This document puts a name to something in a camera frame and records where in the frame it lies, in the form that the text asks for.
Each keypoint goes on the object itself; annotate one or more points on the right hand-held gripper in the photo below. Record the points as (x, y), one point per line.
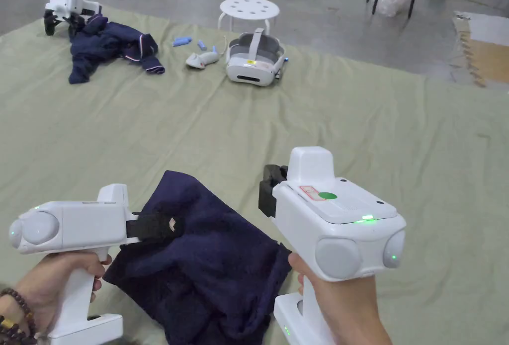
(342, 221)

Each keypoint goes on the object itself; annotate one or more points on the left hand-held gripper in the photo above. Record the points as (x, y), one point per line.
(79, 223)

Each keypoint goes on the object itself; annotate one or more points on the person's left forearm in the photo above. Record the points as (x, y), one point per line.
(12, 317)

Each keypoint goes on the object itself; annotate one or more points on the person's right hand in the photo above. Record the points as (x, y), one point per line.
(350, 309)

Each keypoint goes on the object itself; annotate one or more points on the person's left hand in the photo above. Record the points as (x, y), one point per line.
(43, 293)

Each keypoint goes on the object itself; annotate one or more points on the bed with pale green sheet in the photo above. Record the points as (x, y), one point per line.
(278, 122)

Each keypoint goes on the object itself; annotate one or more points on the white hand controller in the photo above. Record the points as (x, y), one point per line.
(201, 60)

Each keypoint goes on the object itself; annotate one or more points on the white headset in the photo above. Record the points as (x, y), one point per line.
(252, 60)

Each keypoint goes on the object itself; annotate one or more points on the blue cylinder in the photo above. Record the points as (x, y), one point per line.
(202, 45)
(181, 41)

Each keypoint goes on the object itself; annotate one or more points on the dark blue garment with stripes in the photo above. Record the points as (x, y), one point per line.
(107, 44)

